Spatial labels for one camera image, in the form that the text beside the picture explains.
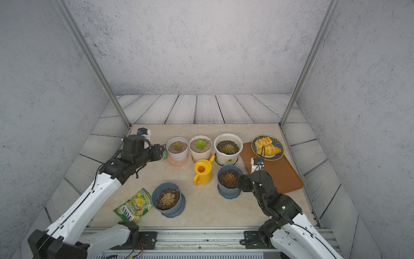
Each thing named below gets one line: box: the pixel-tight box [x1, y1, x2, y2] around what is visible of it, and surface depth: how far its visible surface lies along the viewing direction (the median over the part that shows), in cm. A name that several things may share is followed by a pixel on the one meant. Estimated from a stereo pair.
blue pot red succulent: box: [217, 164, 244, 200], surface depth 86 cm
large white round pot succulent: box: [214, 132, 244, 166], surface depth 97 cm
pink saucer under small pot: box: [167, 154, 189, 167], surface depth 101 cm
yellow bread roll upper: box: [255, 136, 273, 148], surface depth 106 cm
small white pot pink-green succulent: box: [166, 137, 189, 163], surface depth 98 cm
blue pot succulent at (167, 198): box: [152, 181, 186, 218], surface depth 80 cm
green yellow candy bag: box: [113, 187, 154, 223], surface depth 82 cm
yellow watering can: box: [193, 155, 216, 186], surface depth 87 cm
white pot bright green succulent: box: [188, 134, 213, 163], surface depth 96 cm
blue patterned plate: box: [251, 134, 285, 162], surface depth 107 cm
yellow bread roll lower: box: [256, 144, 282, 156], surface depth 102 cm
